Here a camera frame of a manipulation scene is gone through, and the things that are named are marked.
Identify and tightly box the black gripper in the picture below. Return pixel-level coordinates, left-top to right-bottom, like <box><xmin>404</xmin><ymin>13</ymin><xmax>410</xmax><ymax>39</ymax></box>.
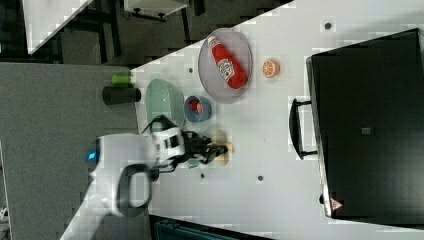
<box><xmin>182</xmin><ymin>131</ymin><xmax>228</xmax><ymax>164</ymax></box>

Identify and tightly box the peeled yellow banana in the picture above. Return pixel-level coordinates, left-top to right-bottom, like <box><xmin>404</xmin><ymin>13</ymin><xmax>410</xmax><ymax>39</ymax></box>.
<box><xmin>211</xmin><ymin>129</ymin><xmax>234</xmax><ymax>166</ymax></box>

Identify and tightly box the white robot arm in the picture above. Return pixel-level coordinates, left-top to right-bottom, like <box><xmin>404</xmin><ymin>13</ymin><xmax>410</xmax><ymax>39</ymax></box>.
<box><xmin>60</xmin><ymin>127</ymin><xmax>233</xmax><ymax>240</ymax></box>

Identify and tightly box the blue small bowl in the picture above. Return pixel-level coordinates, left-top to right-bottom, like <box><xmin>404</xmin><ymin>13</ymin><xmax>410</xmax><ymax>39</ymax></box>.
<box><xmin>183</xmin><ymin>96</ymin><xmax>212</xmax><ymax>123</ymax></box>

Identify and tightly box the large red strawberry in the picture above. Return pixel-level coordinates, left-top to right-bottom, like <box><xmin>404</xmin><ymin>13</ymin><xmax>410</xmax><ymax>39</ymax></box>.
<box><xmin>189</xmin><ymin>100</ymin><xmax>203</xmax><ymax>115</ymax></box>

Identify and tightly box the grey round plate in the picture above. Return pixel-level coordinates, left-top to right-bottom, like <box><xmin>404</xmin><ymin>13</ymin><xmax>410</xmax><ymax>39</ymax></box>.
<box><xmin>198</xmin><ymin>28</ymin><xmax>253</xmax><ymax>104</ymax></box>

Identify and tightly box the green perforated colander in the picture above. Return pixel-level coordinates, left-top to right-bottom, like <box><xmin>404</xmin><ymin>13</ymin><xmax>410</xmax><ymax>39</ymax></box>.
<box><xmin>145</xmin><ymin>79</ymin><xmax>185</xmax><ymax>127</ymax></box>

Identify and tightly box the red ketchup bottle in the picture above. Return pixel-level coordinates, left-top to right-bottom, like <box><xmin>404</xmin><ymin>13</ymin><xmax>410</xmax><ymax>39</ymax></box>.
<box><xmin>207</xmin><ymin>36</ymin><xmax>248</xmax><ymax>89</ymax></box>

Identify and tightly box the orange half slice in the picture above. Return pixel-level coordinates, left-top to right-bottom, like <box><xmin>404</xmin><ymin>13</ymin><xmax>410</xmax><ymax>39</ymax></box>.
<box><xmin>262</xmin><ymin>59</ymin><xmax>280</xmax><ymax>78</ymax></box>

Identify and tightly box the black round pot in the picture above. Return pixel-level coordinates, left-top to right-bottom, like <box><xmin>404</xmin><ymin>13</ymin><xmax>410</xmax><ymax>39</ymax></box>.
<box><xmin>102</xmin><ymin>86</ymin><xmax>142</xmax><ymax>105</ymax></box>

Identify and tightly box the white side table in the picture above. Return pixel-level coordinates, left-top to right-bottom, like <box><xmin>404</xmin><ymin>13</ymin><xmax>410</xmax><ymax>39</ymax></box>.
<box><xmin>21</xmin><ymin>0</ymin><xmax>93</xmax><ymax>55</ymax></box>

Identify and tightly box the blue metal frame rail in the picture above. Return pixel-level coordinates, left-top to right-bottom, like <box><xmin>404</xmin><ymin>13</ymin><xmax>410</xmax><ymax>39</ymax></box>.
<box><xmin>149</xmin><ymin>215</ymin><xmax>271</xmax><ymax>240</ymax></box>

